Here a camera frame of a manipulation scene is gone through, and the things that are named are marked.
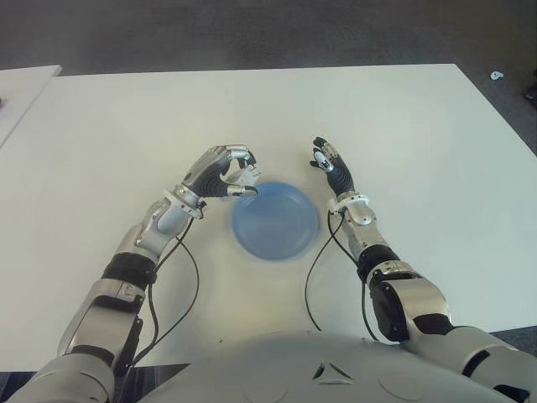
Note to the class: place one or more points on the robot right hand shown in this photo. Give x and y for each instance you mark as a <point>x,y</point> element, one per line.
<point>337,172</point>

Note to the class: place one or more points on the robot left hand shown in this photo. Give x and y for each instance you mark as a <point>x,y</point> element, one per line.
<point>205,172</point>

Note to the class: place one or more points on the white wall charger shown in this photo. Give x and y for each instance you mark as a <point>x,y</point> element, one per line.
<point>245,175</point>

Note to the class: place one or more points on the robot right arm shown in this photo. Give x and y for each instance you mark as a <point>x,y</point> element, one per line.
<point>419,294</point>

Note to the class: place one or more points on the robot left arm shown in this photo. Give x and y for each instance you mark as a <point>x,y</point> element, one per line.
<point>105,302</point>

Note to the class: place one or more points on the blue round plate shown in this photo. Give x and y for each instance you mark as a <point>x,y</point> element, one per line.
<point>277,226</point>

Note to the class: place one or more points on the small white floor object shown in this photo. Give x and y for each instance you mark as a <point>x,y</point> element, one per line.
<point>496,75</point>

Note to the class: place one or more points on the silver robot torso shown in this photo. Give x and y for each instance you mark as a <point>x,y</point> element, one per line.
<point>314,369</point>

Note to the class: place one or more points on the white side table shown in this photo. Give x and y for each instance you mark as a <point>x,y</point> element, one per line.
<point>21,92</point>

